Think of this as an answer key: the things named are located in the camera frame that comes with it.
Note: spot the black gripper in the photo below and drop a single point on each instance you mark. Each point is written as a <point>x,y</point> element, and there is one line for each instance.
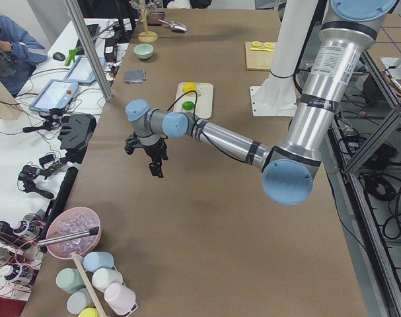
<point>154,150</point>

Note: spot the green lime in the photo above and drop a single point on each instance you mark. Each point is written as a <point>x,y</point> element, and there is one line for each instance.
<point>188,105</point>

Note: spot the yellow lemon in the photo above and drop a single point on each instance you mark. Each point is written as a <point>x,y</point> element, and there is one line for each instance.
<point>189,86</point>

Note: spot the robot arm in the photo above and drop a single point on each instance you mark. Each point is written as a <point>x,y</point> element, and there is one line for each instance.
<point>288,168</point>

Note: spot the cream rabbit tray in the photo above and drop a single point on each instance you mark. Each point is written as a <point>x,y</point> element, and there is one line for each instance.
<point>202,97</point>

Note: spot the metal tongs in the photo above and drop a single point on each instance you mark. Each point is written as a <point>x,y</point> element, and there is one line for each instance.
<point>59,239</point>

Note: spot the grey folded cloth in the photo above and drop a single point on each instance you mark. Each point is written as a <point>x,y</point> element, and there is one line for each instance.
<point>135,76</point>

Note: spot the pink bowl with ice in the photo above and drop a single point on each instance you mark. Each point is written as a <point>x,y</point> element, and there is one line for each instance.
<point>72,221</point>

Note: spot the blue cup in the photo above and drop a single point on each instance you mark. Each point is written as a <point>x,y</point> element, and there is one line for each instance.
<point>97,260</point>

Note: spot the mint green bowl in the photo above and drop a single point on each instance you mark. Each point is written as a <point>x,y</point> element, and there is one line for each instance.
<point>143,51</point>

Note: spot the teach pendant tablet far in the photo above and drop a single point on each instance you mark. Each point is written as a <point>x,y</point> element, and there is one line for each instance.
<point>81,72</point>

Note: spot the teach pendant tablet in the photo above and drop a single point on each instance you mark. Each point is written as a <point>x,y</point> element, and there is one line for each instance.
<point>57,94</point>
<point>81,72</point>

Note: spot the white cup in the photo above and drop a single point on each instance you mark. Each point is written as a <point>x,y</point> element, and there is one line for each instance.
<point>103,278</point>

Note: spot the teach pendant tablet near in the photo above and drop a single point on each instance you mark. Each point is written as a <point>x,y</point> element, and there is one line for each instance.
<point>57,94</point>

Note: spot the wooden mug tree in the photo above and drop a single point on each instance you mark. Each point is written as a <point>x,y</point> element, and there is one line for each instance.
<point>146,36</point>

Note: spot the pink cup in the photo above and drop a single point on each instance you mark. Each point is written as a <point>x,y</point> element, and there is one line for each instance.
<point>121,299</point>

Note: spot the green cup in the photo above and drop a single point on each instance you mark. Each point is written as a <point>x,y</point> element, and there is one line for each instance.
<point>69,280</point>

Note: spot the metal scoop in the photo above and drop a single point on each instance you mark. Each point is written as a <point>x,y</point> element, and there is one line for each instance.
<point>175,26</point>

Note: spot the wooden cutting board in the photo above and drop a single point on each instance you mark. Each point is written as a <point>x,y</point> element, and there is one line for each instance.
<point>258,61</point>

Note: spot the black computer mouse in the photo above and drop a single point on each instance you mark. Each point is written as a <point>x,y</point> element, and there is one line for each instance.
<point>58,56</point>

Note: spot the grey cup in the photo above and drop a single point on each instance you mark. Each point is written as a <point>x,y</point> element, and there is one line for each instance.
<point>78,301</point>

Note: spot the yellow cup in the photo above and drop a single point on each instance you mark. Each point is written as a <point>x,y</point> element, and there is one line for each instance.
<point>89,312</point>

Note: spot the yellow plastic knife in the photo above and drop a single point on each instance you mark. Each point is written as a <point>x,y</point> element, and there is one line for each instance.
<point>261,50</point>

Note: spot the seated person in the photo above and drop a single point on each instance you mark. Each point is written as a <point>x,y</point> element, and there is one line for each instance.
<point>20,54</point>

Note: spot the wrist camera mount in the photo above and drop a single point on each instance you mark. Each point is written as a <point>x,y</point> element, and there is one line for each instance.
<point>133,142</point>

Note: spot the aluminium frame post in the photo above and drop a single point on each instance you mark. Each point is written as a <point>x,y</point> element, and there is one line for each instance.
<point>76,16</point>

